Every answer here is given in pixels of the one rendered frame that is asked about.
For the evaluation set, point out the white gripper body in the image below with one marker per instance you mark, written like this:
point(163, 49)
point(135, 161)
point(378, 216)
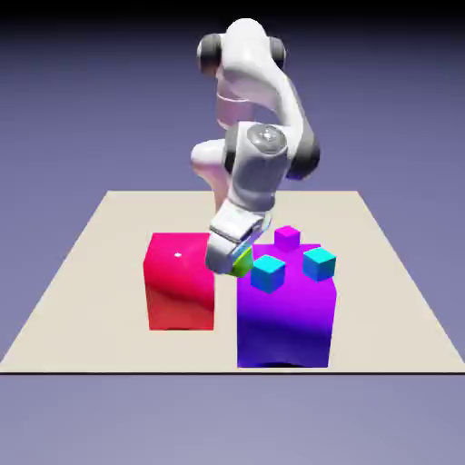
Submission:
point(228, 243)

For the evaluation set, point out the small green cube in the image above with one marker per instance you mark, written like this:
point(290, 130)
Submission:
point(244, 264)

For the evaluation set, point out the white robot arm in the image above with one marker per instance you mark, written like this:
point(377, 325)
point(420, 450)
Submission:
point(258, 170)

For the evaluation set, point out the small cyan cube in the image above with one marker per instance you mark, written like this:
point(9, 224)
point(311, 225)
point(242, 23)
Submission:
point(319, 263)
point(268, 274)

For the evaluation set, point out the small magenta cube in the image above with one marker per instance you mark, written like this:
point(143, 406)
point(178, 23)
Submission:
point(287, 237)

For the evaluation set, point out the large red box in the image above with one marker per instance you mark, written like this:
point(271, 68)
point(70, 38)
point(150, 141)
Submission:
point(178, 287)

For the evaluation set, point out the large purple box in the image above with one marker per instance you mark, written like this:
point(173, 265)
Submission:
point(287, 319)

